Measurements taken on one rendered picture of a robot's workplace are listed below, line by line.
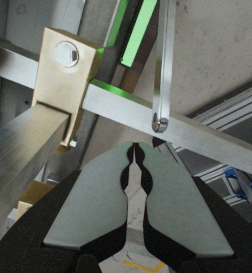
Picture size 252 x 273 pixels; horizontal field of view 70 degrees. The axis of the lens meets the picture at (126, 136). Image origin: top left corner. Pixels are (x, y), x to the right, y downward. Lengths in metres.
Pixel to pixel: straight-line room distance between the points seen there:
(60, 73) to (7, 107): 0.36
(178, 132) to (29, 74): 0.18
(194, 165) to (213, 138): 0.86
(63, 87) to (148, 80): 0.89
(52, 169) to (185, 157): 0.75
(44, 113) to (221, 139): 0.20
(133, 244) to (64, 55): 0.33
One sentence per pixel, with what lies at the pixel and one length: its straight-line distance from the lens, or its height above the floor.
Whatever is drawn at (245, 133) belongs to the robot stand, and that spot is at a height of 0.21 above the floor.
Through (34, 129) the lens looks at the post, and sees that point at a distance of 0.17.
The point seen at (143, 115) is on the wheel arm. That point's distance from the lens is 0.21.
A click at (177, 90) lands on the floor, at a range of 1.10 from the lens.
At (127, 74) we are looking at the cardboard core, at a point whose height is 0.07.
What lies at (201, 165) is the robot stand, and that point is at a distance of 1.10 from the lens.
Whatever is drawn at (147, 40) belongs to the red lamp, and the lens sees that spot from 0.34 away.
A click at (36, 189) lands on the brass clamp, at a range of 0.36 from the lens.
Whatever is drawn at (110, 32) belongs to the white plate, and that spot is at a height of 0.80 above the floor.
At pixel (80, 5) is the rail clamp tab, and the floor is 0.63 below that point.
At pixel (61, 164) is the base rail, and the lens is 0.46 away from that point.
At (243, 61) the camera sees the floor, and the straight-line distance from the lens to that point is 1.19.
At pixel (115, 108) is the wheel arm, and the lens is 0.21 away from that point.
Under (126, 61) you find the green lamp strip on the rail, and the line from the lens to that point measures 0.34.
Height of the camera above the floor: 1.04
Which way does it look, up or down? 62 degrees down
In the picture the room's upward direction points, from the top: 175 degrees counter-clockwise
